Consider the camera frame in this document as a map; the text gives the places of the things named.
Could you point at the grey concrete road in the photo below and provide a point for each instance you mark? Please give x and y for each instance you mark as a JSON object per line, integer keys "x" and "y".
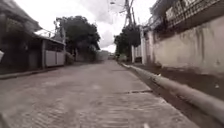
{"x": 83, "y": 96}

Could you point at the pale weathered wall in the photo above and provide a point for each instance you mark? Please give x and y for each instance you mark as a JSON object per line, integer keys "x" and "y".
{"x": 196, "y": 46}

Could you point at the large dark tree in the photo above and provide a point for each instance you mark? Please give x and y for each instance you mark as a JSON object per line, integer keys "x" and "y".
{"x": 80, "y": 33}

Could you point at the pale distant building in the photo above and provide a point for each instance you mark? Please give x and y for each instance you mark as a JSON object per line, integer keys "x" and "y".
{"x": 103, "y": 55}

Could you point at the dark tree beside pole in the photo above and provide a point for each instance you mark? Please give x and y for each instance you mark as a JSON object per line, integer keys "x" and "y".
{"x": 130, "y": 36}

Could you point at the white sign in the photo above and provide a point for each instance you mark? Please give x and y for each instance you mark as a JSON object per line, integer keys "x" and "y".
{"x": 1, "y": 56}

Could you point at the robot's own part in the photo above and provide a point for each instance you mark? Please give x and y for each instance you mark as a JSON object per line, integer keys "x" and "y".
{"x": 146, "y": 126}

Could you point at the raised concrete pavement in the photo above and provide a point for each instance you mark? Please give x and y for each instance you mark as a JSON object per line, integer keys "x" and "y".
{"x": 20, "y": 74}

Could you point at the concrete kerb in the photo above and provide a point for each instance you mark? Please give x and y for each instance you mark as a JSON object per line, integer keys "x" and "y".
{"x": 186, "y": 92}

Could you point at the utility pole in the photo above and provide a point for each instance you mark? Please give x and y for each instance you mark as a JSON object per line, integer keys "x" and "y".
{"x": 128, "y": 13}

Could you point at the building with railing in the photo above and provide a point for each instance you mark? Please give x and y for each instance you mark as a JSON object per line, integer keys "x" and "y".
{"x": 186, "y": 10}

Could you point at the low building with pale gate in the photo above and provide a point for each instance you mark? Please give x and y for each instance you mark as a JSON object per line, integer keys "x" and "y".
{"x": 51, "y": 57}

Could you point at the dark dirt strip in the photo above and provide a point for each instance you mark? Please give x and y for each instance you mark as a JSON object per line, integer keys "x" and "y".
{"x": 193, "y": 80}

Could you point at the dark building with balcony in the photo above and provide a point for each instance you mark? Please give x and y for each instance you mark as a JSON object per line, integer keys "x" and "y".
{"x": 16, "y": 40}

